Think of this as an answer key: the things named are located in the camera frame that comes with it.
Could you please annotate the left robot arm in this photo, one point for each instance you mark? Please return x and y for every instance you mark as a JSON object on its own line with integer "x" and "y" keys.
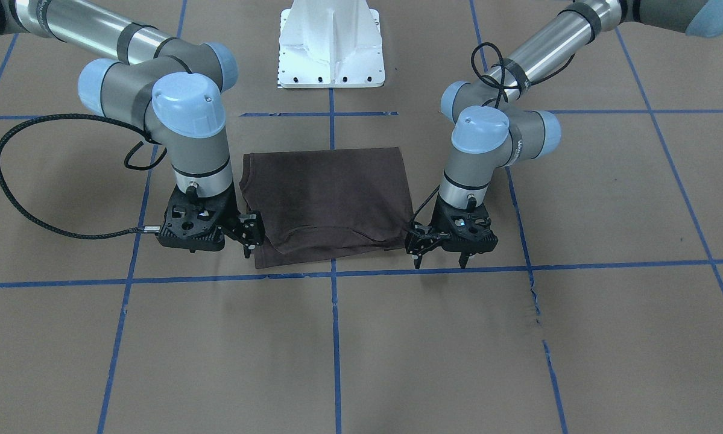
{"x": 490, "y": 132}

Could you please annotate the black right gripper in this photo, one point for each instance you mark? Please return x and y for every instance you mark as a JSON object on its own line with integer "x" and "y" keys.
{"x": 231, "y": 209}

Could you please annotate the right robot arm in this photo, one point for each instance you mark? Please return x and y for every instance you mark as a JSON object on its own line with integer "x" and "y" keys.
{"x": 163, "y": 88}

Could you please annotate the white metal mounting plate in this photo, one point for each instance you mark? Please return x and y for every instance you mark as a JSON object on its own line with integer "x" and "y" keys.
{"x": 330, "y": 44}

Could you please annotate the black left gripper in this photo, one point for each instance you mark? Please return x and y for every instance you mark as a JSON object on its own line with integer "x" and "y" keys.
{"x": 436, "y": 218}

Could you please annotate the dark brown t-shirt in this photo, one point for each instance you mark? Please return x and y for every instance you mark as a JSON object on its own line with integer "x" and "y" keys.
{"x": 321, "y": 205}

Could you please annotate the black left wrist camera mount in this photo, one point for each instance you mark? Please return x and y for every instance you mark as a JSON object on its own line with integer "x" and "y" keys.
{"x": 463, "y": 231}

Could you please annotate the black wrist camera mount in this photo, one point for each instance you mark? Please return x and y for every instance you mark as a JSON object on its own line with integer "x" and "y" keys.
{"x": 191, "y": 223}
{"x": 463, "y": 231}

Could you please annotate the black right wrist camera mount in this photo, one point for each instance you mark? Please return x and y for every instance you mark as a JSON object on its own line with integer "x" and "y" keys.
{"x": 191, "y": 223}

